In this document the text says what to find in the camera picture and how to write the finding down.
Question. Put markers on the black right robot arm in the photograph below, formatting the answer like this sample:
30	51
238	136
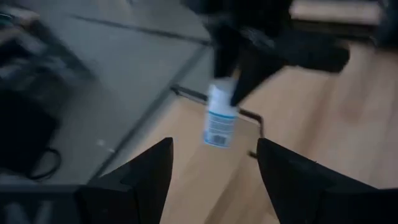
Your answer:
242	9

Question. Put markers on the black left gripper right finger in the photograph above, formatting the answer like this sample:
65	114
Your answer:
304	193

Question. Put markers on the white bottle blue label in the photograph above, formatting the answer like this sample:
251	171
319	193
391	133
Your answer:
219	124

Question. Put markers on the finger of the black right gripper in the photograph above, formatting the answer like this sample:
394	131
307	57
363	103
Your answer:
225	59
252	74

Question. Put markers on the black box on floor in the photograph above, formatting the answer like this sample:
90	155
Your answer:
21	133

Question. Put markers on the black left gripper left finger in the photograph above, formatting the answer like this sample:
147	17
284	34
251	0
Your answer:
140	193

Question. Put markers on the black aluminium table frame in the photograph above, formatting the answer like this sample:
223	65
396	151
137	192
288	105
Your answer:
329	29

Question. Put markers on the dark equipment on floor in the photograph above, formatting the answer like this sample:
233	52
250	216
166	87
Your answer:
37	59

